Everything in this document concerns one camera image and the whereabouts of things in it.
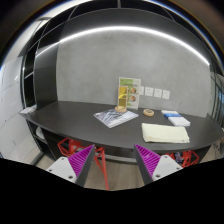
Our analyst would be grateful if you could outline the wooden coaster ring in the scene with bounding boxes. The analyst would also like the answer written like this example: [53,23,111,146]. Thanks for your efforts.
[142,108,155,117]
[114,105,128,114]

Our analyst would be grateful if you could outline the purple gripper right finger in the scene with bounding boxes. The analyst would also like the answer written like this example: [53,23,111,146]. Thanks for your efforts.
[134,144,182,185]

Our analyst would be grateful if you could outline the left wooden coaster ring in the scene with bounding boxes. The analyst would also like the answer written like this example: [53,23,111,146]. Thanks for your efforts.
[114,105,128,114]

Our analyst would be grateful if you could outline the red metal stool right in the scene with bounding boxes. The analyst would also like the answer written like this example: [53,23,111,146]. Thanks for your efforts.
[169,151,199,168]

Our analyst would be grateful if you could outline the red metal stool left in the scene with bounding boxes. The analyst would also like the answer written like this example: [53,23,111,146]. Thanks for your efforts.
[57,138,109,189]

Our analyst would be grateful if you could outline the cream folded towel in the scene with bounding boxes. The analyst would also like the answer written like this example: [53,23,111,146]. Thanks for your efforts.
[142,123,190,143]

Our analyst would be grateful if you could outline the upright menu card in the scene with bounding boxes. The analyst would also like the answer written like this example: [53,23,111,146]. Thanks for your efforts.
[119,77,141,109]

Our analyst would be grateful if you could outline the blue white booklet stack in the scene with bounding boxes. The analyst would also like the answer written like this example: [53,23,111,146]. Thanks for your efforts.
[161,110,190,127]

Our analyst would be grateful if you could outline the white wall sockets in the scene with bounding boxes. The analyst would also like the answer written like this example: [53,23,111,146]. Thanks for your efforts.
[140,86,170,99]

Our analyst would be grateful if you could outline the papers on table corner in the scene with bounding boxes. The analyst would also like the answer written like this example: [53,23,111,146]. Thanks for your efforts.
[20,104,37,114]

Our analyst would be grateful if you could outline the dark shelf unit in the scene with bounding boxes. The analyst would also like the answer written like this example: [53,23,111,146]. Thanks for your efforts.
[21,21,63,109]

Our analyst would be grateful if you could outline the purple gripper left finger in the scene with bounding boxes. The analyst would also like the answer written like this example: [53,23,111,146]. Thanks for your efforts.
[47,145,95,187]

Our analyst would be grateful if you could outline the right wooden coaster ring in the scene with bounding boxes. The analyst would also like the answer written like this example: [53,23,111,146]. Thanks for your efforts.
[142,108,155,117]

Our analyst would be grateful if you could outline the red metal stool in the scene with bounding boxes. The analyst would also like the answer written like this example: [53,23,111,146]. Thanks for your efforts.
[57,138,109,189]
[169,151,199,168]

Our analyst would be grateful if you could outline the grey magazine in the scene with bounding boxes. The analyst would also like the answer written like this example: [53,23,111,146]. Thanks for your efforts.
[94,109,138,128]

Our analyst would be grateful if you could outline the LED light strip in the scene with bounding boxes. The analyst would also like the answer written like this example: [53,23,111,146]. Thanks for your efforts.
[36,26,210,66]

